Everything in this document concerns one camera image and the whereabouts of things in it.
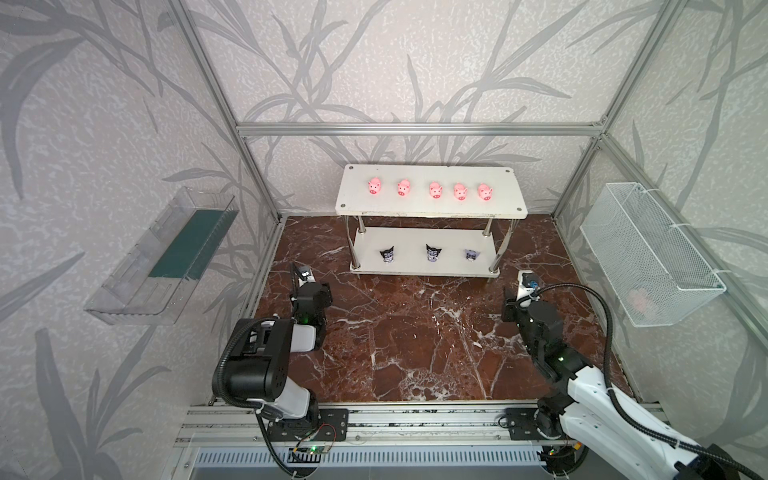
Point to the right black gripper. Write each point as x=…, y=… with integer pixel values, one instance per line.
x=517, y=303

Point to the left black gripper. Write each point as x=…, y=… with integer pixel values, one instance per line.
x=303, y=288

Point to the black purple figurine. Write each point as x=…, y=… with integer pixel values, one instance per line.
x=432, y=253
x=387, y=254

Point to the pink pig toy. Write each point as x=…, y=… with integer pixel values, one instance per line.
x=435, y=190
x=460, y=192
x=374, y=186
x=485, y=192
x=403, y=187

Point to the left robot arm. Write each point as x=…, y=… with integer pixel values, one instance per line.
x=252, y=371

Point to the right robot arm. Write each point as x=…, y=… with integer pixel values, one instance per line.
x=586, y=407

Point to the white two-tier shelf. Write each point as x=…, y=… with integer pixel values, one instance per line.
x=355, y=203

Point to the pink toy in basket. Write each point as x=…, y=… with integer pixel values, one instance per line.
x=640, y=300

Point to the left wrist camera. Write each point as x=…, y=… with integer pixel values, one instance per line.
x=303, y=274

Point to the white wire mesh basket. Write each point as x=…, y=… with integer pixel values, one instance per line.
x=638, y=245

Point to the clear plastic wall bin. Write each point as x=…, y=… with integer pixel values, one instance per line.
x=152, y=285

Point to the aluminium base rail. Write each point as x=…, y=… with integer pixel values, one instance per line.
x=490, y=422

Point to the aluminium cage frame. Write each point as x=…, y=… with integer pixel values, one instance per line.
x=521, y=84

